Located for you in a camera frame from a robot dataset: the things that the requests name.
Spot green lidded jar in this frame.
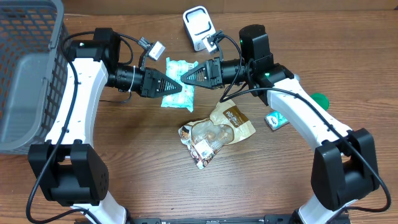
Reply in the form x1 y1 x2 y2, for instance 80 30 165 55
310 93 330 111

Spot brown pantree snack bag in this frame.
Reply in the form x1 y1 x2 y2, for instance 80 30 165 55
178 100 256 170

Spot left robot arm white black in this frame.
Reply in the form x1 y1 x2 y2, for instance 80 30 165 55
28 28 182 223

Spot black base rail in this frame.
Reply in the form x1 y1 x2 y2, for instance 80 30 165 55
128 215 291 224

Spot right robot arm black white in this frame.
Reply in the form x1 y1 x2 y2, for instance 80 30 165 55
181 24 383 223

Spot teal snack wrapper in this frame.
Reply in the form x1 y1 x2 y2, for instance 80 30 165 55
161 57 198 113

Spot small green white carton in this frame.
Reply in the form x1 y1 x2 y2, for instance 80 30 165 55
265 111 289 131

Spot dark grey plastic basket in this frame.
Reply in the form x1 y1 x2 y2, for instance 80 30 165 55
1 0 68 154

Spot white barcode scanner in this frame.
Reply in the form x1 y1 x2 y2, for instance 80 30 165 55
182 6 216 52

